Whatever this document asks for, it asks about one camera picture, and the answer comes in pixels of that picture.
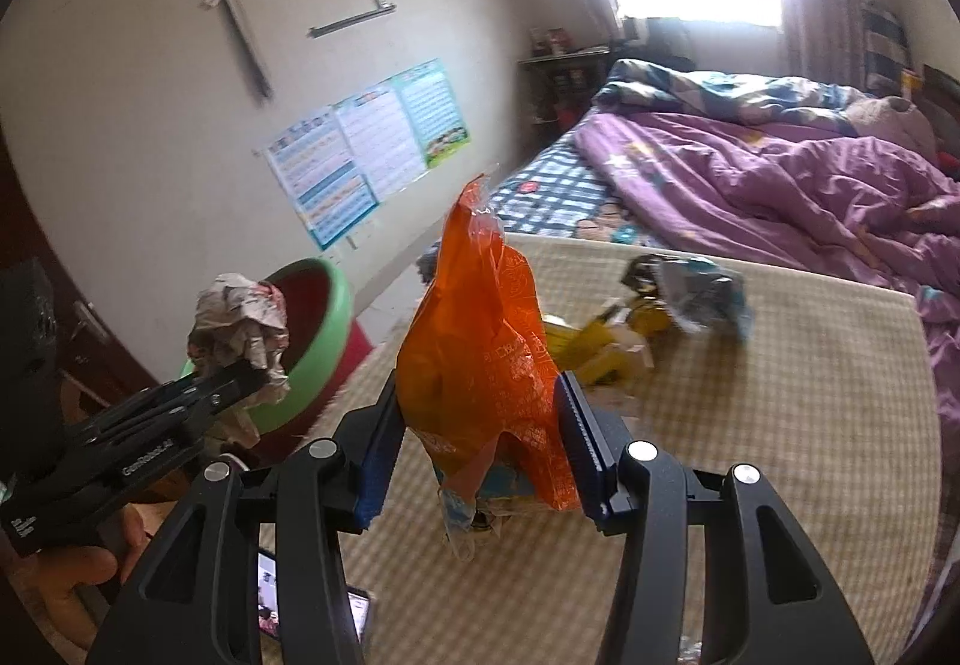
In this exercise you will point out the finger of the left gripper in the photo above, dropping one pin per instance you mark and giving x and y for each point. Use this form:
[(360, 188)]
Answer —
[(225, 387)]

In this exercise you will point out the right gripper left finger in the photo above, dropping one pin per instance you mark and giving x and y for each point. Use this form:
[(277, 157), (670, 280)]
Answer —
[(192, 598)]

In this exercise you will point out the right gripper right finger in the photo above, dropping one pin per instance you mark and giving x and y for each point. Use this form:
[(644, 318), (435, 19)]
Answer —
[(768, 595)]

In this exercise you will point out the paper ball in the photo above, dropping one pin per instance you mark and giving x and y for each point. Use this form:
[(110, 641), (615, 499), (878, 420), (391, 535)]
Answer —
[(237, 318)]

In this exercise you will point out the orange plastic snack bag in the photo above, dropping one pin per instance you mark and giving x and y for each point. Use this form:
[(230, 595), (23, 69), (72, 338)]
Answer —
[(475, 380)]

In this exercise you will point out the left hand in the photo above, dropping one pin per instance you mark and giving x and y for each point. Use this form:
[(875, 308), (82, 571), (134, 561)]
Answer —
[(59, 572)]

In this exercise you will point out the green red plastic basin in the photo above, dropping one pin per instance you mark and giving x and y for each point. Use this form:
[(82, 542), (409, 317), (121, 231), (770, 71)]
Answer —
[(326, 344)]

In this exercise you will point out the dark wooden door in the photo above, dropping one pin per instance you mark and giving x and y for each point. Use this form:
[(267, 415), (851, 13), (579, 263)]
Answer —
[(51, 335)]

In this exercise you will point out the yellow snack wrapper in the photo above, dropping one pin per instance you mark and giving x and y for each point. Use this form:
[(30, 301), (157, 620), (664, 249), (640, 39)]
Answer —
[(614, 349)]

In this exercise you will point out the grey blue crumpled wrapper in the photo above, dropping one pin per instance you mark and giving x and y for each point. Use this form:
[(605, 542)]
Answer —
[(699, 295)]

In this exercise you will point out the purple quilt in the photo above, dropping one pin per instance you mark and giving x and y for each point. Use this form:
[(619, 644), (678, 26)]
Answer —
[(858, 208)]

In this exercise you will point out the blue plaid bed sheet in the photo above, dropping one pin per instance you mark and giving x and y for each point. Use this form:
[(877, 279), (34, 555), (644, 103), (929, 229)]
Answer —
[(560, 196)]

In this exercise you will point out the dark side table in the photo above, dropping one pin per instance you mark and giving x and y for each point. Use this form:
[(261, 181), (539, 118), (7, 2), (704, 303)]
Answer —
[(561, 88)]

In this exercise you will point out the blue patchwork blanket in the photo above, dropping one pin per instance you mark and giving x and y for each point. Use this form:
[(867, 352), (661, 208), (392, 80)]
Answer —
[(634, 85)]

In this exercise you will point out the plaid pillow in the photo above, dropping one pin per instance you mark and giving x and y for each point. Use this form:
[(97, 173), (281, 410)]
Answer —
[(886, 50)]

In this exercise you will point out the blue educational wall posters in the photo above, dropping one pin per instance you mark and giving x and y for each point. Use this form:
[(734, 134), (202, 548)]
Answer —
[(343, 161)]

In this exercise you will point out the dark hanging wall bracket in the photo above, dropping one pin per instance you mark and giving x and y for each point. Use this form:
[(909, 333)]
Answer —
[(241, 37)]

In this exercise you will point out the grey wall rail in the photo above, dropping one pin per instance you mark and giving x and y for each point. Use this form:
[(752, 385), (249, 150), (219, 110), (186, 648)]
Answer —
[(380, 8)]

